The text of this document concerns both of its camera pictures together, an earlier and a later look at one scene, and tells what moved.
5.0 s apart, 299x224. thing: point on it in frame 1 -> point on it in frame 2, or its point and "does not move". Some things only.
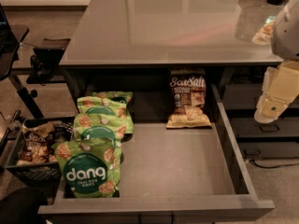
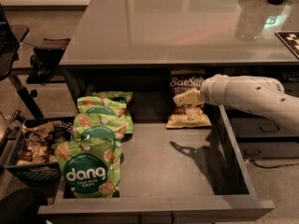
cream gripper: x=287 y=35 -> x=212 y=90
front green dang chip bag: x=90 y=168 does not move
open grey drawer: x=173 y=175 does not move
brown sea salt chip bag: x=187 y=99 does not move
